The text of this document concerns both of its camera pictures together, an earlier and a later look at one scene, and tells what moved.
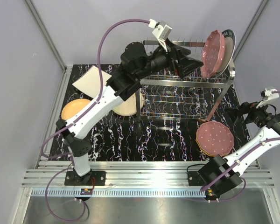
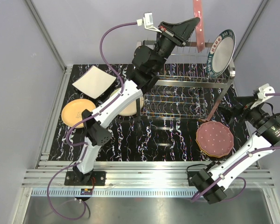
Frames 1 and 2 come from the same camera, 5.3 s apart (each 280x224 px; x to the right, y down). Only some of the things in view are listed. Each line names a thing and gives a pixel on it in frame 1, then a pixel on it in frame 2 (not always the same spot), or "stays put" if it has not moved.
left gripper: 185,65 → 178,33
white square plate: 89,83 stays put
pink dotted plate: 215,138 stays put
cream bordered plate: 128,107 stays put
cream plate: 72,107 stays put
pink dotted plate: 213,53 → 199,31
